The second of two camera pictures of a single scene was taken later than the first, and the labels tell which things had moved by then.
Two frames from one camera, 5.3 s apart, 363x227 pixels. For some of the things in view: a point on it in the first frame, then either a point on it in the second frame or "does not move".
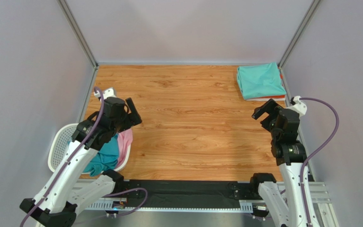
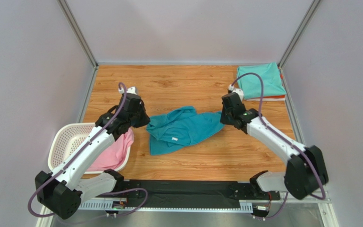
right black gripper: [270, 114] → [227, 116]
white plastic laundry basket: [59, 141] does not move
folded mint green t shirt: [259, 81] does not move
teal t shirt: [106, 159] → [181, 126]
